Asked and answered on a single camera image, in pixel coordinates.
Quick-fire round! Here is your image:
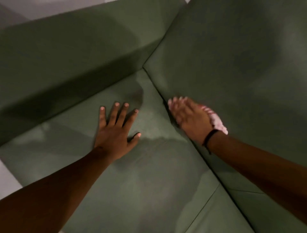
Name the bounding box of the person's left hand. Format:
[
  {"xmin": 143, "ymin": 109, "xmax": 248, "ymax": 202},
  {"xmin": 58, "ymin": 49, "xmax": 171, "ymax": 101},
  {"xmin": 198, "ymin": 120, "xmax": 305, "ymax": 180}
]
[{"xmin": 93, "ymin": 102, "xmax": 142, "ymax": 162}]

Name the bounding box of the person's right hand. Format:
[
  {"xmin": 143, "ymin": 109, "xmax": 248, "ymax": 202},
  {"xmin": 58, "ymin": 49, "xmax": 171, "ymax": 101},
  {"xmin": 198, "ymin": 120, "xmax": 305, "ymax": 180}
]
[{"xmin": 168, "ymin": 97, "xmax": 217, "ymax": 146}]

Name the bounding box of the pink white cleaning cloth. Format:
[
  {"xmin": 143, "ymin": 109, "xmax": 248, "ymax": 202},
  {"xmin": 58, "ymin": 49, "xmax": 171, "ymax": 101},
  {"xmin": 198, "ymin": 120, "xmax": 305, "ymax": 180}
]
[{"xmin": 200, "ymin": 105, "xmax": 228, "ymax": 135}]

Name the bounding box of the person's left forearm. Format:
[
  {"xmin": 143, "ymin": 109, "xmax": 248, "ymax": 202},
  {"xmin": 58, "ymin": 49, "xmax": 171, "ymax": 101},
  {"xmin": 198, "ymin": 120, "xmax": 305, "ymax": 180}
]
[{"xmin": 0, "ymin": 146, "xmax": 113, "ymax": 233}]

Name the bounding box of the person's right forearm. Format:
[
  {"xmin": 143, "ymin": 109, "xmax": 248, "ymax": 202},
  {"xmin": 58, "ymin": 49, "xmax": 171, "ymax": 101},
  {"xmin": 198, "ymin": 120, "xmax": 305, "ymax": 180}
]
[{"xmin": 207, "ymin": 131, "xmax": 307, "ymax": 225}]

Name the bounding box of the green fabric sofa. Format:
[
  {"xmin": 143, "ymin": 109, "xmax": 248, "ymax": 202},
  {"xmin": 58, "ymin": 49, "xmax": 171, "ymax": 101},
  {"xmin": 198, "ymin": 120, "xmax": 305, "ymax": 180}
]
[{"xmin": 0, "ymin": 0, "xmax": 307, "ymax": 233}]

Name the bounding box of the black wrist band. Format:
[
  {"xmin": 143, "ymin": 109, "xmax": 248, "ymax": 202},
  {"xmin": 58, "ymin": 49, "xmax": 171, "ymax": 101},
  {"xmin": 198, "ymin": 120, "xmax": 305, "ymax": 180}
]
[{"xmin": 202, "ymin": 129, "xmax": 220, "ymax": 154}]

